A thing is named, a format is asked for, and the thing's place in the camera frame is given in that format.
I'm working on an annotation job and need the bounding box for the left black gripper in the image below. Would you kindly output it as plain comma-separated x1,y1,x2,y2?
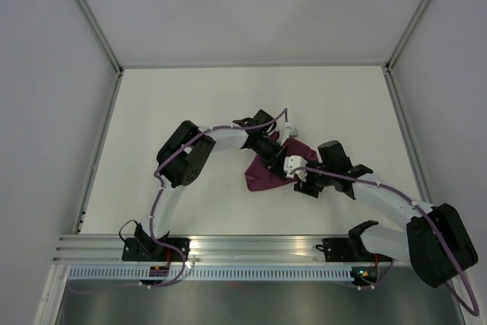
253,138,288,182

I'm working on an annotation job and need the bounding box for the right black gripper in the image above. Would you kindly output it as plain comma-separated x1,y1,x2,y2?
293,158,334,199

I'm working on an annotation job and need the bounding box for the purple satin napkin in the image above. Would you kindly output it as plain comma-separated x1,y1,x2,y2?
244,138,318,192

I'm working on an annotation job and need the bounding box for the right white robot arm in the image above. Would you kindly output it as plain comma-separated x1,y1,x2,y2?
284,140,479,288

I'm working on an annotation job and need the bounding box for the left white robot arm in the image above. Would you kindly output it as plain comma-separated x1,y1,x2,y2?
122,110,288,262

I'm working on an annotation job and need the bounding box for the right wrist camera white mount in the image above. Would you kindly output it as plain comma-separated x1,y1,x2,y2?
283,155,307,182

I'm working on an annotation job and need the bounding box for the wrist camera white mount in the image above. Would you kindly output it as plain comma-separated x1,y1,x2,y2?
283,155,307,182
280,122,298,145

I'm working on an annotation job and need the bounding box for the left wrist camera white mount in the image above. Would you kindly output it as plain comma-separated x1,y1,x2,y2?
280,122,298,145

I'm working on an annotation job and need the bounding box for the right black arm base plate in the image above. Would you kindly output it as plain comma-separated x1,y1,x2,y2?
314,237,391,264

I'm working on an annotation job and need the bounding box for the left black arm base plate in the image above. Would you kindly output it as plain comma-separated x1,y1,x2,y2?
122,237,190,263

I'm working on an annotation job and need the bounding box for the aluminium front rail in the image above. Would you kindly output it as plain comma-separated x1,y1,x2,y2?
52,235,467,265

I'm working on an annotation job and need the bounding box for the white slotted cable duct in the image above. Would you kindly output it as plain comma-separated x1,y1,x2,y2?
68,265,376,282

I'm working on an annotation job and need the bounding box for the right aluminium frame post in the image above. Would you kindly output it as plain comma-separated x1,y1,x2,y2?
383,0,433,73

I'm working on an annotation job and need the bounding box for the aluminium frame post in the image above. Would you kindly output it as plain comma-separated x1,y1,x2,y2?
74,0,123,75
383,0,433,73

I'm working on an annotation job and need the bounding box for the left aluminium frame post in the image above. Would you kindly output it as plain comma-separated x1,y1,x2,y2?
74,0,123,75

